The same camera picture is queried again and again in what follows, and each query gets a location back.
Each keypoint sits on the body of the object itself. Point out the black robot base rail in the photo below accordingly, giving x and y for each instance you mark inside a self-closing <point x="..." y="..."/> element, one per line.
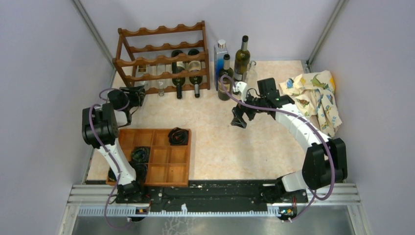
<point x="211" y="196"/>

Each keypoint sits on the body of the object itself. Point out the black cable coil tray corner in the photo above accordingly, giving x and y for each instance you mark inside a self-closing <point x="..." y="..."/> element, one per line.
<point x="141" y="170"/>

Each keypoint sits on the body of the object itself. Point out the clear tall glass bottle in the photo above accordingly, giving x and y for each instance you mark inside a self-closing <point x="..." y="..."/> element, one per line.
<point x="250" y="75"/>

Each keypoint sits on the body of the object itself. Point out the green wine bottle dark label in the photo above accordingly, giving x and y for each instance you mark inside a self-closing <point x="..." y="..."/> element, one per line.
<point x="195" y="66"/>

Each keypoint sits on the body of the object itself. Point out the wooden wine rack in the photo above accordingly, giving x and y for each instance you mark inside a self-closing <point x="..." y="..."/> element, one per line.
<point x="127" y="64"/>

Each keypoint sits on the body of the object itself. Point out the green wine bottle white label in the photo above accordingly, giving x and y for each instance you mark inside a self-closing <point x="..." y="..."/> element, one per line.
<point x="178" y="67"/>

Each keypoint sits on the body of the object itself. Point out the tall green wine bottle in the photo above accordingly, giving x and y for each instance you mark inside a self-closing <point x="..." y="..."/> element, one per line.
<point x="242" y="59"/>

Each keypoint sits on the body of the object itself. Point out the clear square glass bottle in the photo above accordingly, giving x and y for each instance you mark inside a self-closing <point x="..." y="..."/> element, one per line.
<point x="160" y="69"/>

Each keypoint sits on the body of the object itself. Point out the aluminium corner frame post right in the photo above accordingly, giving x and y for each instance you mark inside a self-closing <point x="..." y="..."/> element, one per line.
<point x="340" y="4"/>

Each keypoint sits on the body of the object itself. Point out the dinosaur print cloth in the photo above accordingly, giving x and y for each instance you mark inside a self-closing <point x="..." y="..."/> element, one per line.
<point x="314" y="95"/>

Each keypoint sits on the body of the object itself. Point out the blue square glass bottle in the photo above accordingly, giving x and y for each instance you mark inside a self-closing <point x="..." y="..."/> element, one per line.
<point x="220" y="50"/>

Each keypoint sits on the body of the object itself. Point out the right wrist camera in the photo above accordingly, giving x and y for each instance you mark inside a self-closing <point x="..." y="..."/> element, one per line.
<point x="242" y="89"/>

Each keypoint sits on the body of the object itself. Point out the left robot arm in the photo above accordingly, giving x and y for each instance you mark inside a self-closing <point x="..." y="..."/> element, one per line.
<point x="100" y="129"/>

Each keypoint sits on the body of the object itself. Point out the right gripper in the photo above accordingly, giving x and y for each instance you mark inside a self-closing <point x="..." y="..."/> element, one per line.
<point x="238" y="111"/>

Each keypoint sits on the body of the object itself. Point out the dark bottle brown label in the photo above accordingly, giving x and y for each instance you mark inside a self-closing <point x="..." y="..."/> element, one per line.
<point x="225" y="78"/>

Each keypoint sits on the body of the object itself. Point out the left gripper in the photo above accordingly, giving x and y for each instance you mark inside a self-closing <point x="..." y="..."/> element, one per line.
<point x="134" y="92"/>

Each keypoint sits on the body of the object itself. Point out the aluminium corner frame post left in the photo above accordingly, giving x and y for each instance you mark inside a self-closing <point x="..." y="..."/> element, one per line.
<point x="93" y="30"/>

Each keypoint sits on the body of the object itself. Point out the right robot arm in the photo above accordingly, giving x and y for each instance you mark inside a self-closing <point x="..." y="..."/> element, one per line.
<point x="325" y="158"/>

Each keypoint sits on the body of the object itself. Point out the black cable coil tray middle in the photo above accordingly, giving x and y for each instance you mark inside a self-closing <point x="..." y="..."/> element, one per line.
<point x="141" y="154"/>

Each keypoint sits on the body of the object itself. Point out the aluminium corner frame post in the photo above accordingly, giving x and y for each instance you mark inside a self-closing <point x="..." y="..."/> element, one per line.
<point x="340" y="4"/>
<point x="93" y="30"/>

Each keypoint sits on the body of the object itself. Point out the wooden compartment tray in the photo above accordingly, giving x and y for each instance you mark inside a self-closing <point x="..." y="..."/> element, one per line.
<point x="168" y="164"/>

